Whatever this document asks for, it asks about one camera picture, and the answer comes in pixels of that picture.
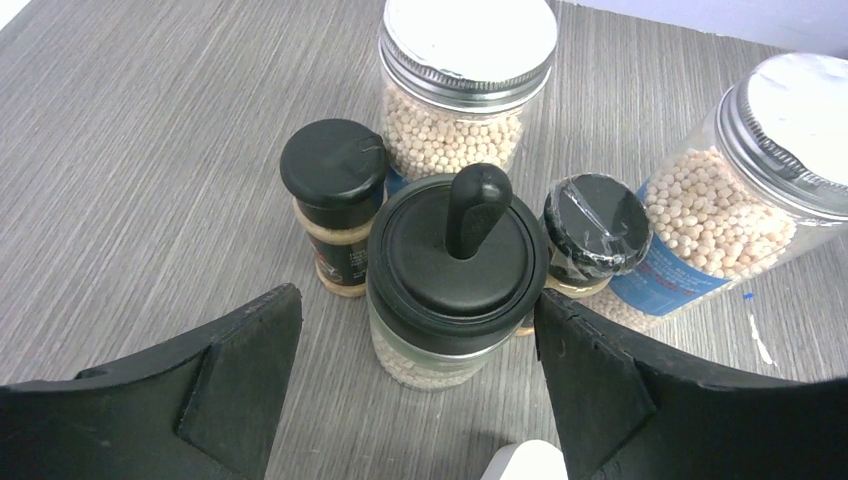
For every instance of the white divided organizer tray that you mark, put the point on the white divided organizer tray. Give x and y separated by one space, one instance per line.
528 460

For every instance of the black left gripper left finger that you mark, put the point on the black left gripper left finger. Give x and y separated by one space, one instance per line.
205 404

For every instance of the small taped black cap bottle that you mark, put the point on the small taped black cap bottle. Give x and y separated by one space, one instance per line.
596 230

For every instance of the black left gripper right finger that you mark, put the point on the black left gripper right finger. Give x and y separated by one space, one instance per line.
627 406

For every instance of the black lid handled spice jar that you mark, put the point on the black lid handled spice jar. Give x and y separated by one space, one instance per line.
455 264

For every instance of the silver lid peppercorn jar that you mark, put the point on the silver lid peppercorn jar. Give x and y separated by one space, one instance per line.
460 82

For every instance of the silver lid blue label jar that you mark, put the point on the silver lid blue label jar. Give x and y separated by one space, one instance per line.
761 180

